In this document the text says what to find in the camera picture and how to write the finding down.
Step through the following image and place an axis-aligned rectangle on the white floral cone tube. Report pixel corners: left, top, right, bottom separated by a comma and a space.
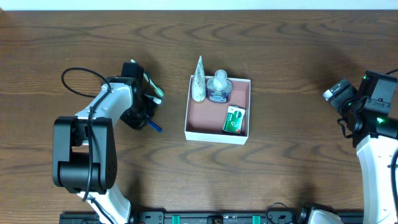
191, 57, 206, 102

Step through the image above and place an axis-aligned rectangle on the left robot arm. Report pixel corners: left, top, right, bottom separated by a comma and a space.
52, 76, 162, 223

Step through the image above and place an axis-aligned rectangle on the blue disposable razor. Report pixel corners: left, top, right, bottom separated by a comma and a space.
146, 115, 162, 133

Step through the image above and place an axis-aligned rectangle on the green white soap box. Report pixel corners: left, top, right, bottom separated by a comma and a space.
223, 106, 246, 134

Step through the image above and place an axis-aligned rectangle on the white box with pink interior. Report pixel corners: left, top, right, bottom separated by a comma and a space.
184, 78, 251, 145

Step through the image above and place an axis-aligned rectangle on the blue hand soap bottle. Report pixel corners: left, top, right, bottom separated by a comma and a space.
206, 70, 233, 103

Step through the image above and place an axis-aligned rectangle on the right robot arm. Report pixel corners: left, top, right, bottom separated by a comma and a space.
323, 73, 397, 223

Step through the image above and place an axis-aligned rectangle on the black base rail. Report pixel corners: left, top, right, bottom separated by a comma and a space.
58, 208, 364, 224

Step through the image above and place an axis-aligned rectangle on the teal toothpaste tube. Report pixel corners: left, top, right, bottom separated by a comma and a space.
146, 95, 162, 105

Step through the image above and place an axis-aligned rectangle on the green white toothbrush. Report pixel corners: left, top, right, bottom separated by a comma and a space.
130, 59, 165, 98

